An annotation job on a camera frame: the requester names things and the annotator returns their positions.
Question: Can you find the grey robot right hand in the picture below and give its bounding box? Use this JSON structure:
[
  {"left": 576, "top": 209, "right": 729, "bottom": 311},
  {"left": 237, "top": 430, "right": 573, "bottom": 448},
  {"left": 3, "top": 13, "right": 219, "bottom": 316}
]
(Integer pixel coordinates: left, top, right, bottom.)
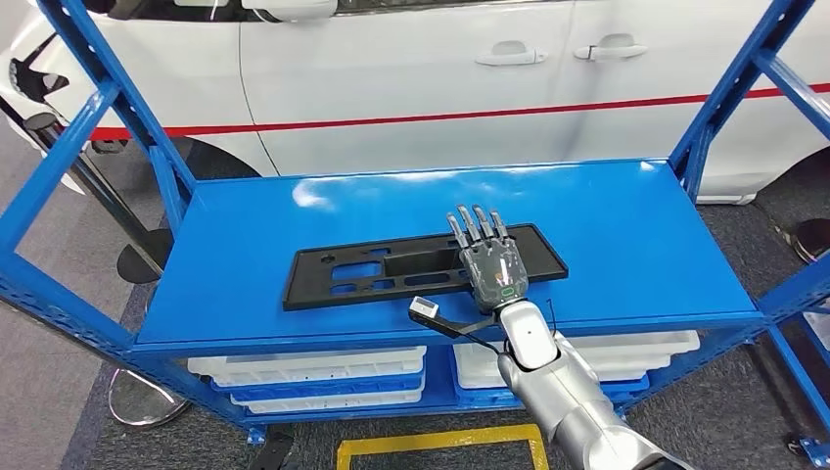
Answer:
[{"left": 445, "top": 205, "right": 530, "bottom": 316}]

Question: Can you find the black plastic plate frame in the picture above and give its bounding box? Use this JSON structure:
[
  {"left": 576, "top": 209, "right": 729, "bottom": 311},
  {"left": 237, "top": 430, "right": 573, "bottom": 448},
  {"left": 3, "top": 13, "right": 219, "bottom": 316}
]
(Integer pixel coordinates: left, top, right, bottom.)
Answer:
[{"left": 282, "top": 223, "right": 570, "bottom": 312}]

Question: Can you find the blue metal shelf rack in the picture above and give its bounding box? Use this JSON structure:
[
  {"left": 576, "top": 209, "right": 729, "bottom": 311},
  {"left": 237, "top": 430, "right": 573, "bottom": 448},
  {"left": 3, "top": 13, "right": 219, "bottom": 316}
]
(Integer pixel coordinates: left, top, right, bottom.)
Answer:
[{"left": 0, "top": 0, "right": 830, "bottom": 448}]

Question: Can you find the white plastic crate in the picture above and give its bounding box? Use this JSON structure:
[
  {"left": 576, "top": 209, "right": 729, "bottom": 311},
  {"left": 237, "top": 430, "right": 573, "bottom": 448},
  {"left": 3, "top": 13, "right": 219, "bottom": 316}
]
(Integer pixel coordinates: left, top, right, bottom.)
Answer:
[
  {"left": 452, "top": 330, "right": 702, "bottom": 376},
  {"left": 804, "top": 310, "right": 830, "bottom": 352},
  {"left": 188, "top": 346, "right": 428, "bottom": 389},
  {"left": 230, "top": 388, "right": 428, "bottom": 415},
  {"left": 453, "top": 352, "right": 672, "bottom": 391}
]

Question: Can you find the blue plastic crate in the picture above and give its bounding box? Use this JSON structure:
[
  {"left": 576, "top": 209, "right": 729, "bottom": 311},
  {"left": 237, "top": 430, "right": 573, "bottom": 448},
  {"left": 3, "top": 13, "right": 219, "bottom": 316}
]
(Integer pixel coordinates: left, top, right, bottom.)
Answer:
[
  {"left": 453, "top": 376, "right": 651, "bottom": 410},
  {"left": 210, "top": 372, "right": 428, "bottom": 403}
]

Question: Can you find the white car red stripe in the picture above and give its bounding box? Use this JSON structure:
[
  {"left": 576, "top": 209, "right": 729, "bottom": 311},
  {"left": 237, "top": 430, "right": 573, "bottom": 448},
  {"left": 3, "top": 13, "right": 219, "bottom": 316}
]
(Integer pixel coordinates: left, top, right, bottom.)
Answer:
[{"left": 0, "top": 0, "right": 830, "bottom": 207}]

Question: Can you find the dark round stanchion base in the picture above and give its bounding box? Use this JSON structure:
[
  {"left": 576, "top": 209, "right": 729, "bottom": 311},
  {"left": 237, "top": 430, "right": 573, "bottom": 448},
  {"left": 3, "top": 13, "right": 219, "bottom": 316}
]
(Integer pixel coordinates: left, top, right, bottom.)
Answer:
[{"left": 787, "top": 218, "right": 830, "bottom": 266}]

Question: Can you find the black base stanchion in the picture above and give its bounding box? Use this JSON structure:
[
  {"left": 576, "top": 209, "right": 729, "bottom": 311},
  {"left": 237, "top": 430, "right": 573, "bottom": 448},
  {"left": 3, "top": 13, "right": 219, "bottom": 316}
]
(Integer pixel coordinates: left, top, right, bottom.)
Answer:
[{"left": 116, "top": 226, "right": 175, "bottom": 285}]

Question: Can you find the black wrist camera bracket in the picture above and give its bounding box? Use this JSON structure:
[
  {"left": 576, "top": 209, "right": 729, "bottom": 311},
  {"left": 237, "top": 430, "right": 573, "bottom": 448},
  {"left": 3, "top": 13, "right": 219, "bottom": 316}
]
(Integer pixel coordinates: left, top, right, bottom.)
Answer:
[{"left": 414, "top": 310, "right": 504, "bottom": 340}]

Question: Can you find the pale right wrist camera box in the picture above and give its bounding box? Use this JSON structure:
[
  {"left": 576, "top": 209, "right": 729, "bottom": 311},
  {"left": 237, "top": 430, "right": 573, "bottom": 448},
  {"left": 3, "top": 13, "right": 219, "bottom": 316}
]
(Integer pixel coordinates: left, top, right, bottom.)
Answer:
[{"left": 408, "top": 296, "right": 442, "bottom": 322}]

